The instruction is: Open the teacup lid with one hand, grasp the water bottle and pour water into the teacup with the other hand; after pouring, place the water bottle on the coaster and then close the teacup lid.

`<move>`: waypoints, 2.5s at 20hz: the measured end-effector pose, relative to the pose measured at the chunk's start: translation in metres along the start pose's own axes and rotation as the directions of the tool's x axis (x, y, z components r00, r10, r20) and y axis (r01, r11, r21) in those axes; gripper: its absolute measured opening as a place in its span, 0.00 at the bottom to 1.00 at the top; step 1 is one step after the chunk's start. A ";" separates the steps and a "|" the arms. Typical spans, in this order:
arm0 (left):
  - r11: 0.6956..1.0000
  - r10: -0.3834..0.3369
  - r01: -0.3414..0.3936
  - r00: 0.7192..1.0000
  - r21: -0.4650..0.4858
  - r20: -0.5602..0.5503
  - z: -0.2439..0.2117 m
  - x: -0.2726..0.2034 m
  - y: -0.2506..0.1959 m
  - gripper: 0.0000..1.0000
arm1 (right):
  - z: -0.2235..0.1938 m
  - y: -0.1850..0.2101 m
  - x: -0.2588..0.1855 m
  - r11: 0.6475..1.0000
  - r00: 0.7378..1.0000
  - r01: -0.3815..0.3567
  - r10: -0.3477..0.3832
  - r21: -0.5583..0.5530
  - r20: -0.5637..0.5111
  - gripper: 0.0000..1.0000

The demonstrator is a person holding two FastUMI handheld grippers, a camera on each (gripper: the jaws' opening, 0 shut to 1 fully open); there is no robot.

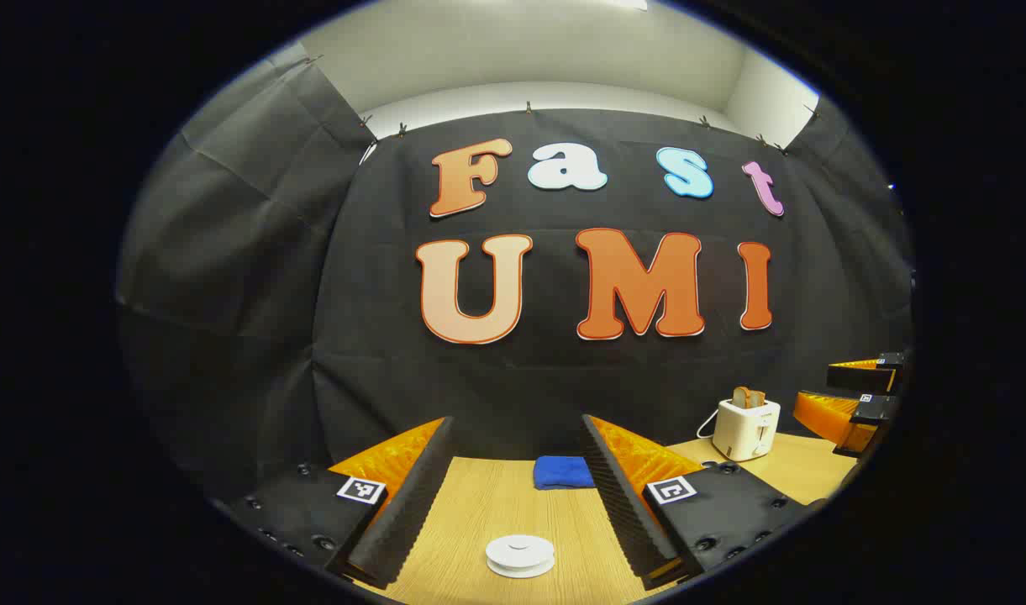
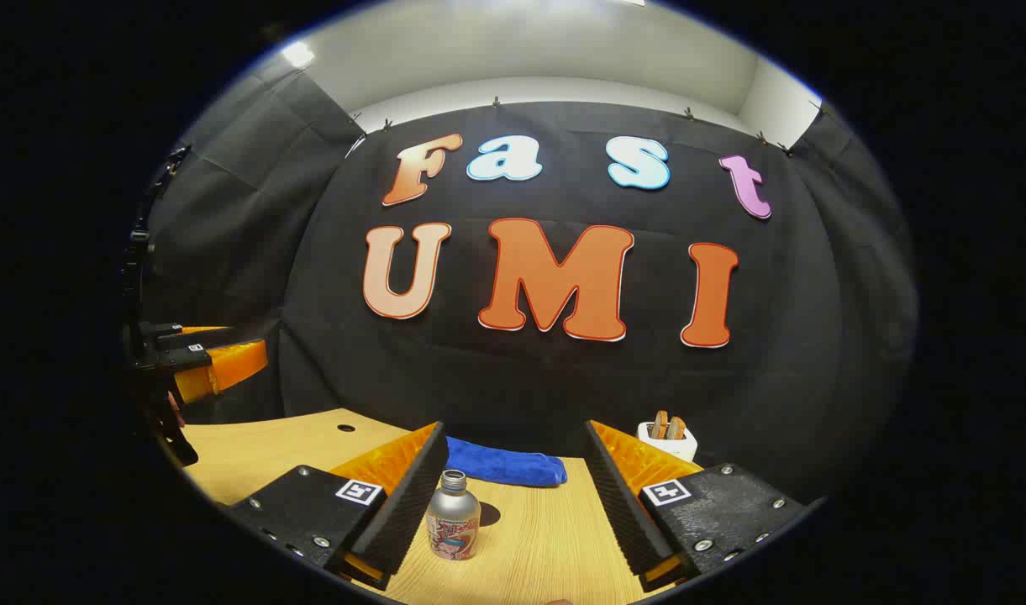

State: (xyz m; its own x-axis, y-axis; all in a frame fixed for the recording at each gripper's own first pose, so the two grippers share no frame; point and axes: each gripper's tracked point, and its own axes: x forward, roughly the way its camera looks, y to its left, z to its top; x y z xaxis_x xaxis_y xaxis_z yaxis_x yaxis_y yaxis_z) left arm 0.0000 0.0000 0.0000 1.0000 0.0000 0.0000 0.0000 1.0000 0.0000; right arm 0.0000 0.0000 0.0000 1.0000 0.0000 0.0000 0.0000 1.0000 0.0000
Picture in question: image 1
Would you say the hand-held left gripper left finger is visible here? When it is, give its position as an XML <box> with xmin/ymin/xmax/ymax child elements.
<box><xmin>217</xmin><ymin>415</ymin><xmax>457</xmax><ymax>591</ymax></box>

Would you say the white toaster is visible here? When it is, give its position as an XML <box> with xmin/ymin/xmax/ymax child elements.
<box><xmin>713</xmin><ymin>398</ymin><xmax>782</xmax><ymax>462</ymax></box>

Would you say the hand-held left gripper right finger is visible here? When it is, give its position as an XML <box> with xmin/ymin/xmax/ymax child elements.
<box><xmin>580</xmin><ymin>413</ymin><xmax>827</xmax><ymax>592</ymax></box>

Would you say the white teacup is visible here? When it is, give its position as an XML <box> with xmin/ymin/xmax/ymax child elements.
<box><xmin>487</xmin><ymin>550</ymin><xmax>555</xmax><ymax>572</ymax></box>

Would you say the blue towel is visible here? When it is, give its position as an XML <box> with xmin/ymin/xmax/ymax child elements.
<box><xmin>533</xmin><ymin>455</ymin><xmax>597</xmax><ymax>491</ymax></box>

